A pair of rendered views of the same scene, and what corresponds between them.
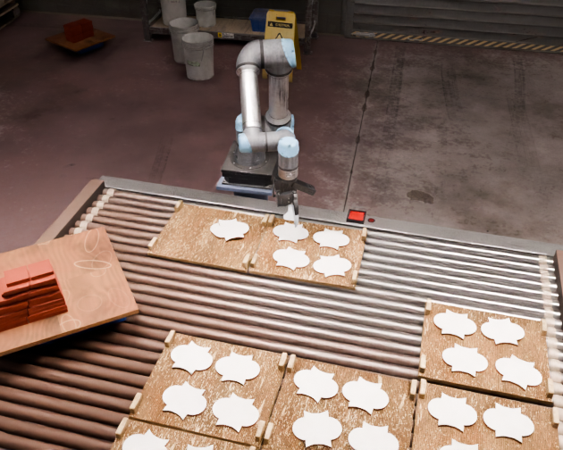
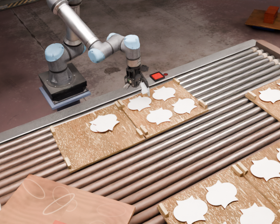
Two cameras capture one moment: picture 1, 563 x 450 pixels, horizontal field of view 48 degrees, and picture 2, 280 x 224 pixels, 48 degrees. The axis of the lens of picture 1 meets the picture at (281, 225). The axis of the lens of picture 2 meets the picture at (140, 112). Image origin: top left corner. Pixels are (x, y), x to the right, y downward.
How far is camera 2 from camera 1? 135 cm
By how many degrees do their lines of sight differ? 31
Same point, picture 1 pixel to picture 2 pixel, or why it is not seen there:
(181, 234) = (77, 145)
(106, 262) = (68, 194)
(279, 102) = not seen: hidden behind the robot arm
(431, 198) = (117, 68)
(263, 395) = (253, 197)
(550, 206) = (167, 46)
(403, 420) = not seen: outside the picture
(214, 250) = (111, 140)
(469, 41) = not seen: outside the picture
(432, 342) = (274, 110)
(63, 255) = (26, 215)
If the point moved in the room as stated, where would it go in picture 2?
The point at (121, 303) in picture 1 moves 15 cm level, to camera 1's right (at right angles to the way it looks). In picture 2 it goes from (118, 212) to (146, 188)
